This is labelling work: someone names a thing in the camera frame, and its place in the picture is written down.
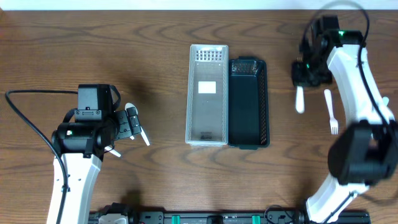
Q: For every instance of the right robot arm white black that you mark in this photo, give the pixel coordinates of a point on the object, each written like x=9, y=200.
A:
x=366, y=152

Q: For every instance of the black plastic basket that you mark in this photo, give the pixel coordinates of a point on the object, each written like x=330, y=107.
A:
x=248, y=122

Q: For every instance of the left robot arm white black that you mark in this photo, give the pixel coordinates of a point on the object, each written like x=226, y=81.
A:
x=79, y=150

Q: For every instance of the white plastic spoon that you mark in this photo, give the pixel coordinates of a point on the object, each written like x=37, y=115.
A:
x=144, y=137
x=112, y=151

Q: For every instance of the white plastic fork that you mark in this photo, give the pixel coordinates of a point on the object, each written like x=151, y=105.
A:
x=329, y=103
x=385, y=100
x=299, y=100

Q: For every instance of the white plastic spoon far right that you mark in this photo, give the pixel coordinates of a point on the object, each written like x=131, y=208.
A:
x=144, y=137

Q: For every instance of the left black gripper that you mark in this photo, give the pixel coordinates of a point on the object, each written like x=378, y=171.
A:
x=133, y=122

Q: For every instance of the clear plastic basket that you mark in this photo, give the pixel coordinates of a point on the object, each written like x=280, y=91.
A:
x=207, y=97

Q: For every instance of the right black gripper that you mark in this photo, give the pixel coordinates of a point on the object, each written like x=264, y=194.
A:
x=299, y=78

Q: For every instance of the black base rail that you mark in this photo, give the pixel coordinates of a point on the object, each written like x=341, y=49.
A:
x=121, y=213

